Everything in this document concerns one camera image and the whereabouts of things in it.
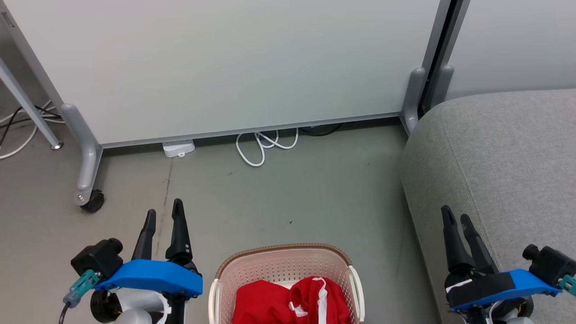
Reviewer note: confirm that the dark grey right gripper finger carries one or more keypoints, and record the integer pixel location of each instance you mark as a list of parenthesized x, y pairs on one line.
[(454, 243), (477, 245)]

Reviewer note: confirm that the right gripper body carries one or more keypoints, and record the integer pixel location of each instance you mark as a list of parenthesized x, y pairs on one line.
[(468, 281)]

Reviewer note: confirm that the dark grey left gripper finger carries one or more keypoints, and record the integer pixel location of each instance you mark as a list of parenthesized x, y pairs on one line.
[(179, 229), (147, 236)]

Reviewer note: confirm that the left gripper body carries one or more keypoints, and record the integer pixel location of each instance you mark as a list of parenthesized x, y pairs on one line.
[(104, 306)]

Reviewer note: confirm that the red cloth garment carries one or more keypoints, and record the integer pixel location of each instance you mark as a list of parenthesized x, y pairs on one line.
[(265, 303)]

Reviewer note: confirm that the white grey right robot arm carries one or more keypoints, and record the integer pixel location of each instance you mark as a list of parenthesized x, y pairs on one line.
[(519, 321)]

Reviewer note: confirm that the grey fabric sofa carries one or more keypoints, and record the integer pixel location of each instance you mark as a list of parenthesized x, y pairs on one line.
[(508, 171)]

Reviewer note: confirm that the white power adapter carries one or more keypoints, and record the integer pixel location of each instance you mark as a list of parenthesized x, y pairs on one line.
[(178, 147)]

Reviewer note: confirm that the grey partition foot with caster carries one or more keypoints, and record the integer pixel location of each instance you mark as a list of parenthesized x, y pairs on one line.
[(85, 153)]

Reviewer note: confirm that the beige perforated laundry basket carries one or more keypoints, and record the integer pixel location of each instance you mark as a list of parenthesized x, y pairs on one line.
[(279, 265)]

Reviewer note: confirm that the large white partition panel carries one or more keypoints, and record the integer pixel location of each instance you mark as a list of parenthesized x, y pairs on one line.
[(225, 63)]

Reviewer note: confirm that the grey metal table leg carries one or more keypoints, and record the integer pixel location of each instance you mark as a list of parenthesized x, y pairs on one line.
[(27, 105)]

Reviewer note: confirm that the blue left wrist camera bracket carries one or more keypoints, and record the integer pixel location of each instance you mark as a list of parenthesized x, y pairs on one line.
[(153, 275)]

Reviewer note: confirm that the blue wrist camera bracket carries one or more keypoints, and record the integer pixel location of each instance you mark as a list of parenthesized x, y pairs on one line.
[(533, 281), (153, 275)]

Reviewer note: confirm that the blue right wrist camera bracket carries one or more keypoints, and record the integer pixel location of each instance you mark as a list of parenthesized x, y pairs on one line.
[(533, 281)]

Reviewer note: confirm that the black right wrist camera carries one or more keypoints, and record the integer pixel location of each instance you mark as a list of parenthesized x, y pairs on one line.
[(551, 265)]

